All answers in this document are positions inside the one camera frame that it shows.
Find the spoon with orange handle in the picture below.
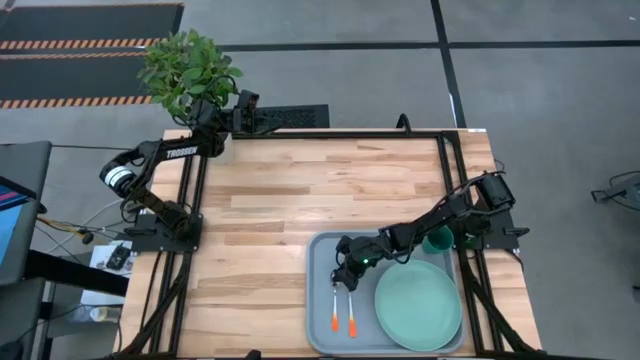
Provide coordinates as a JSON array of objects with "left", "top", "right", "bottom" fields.
[{"left": 347, "top": 291, "right": 358, "bottom": 340}]

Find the white plant pot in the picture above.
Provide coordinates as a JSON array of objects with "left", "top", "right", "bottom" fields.
[{"left": 214, "top": 132, "right": 235, "bottom": 166}]

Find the black metal beam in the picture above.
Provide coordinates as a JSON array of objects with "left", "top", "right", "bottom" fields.
[{"left": 24, "top": 248, "right": 130, "bottom": 297}]

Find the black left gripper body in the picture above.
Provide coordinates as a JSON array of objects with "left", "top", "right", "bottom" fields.
[{"left": 230, "top": 90, "right": 261, "bottom": 134}]

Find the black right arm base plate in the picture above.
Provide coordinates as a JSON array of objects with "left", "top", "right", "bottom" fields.
[{"left": 447, "top": 209, "right": 530, "bottom": 251}]

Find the green leafy plant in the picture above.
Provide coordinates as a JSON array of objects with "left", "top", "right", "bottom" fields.
[{"left": 137, "top": 28, "right": 245, "bottom": 123}]

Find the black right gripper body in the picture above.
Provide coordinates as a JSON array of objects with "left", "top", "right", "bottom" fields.
[{"left": 333, "top": 234, "right": 391, "bottom": 281}]

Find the green plastic cup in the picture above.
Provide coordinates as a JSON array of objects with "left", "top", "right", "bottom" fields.
[{"left": 422, "top": 224, "right": 456, "bottom": 255}]

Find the black handheld controller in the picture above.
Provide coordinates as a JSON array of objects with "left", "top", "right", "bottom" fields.
[{"left": 105, "top": 243, "right": 132, "bottom": 271}]

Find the white paper sheet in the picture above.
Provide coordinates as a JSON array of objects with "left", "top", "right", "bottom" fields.
[{"left": 89, "top": 241, "right": 134, "bottom": 277}]

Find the black hazard-striped floor mat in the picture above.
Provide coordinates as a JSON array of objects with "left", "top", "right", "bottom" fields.
[{"left": 0, "top": 2, "right": 185, "bottom": 110}]

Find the clear plastic bottle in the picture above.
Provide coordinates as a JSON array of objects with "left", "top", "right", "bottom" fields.
[{"left": 87, "top": 305, "right": 123, "bottom": 324}]

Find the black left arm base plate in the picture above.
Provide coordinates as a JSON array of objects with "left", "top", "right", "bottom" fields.
[{"left": 123, "top": 212, "right": 204, "bottom": 253}]

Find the light green plate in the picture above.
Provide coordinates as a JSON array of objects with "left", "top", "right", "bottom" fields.
[{"left": 374, "top": 259, "right": 463, "bottom": 353}]

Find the black aluminium table frame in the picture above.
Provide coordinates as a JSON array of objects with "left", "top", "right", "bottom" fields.
[{"left": 114, "top": 127, "right": 546, "bottom": 360}]

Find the grey plastic tray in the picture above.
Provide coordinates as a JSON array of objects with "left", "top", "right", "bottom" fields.
[{"left": 305, "top": 228, "right": 466, "bottom": 356}]

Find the computer monitor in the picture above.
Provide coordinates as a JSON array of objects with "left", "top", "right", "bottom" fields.
[{"left": 0, "top": 175, "right": 40, "bottom": 287}]

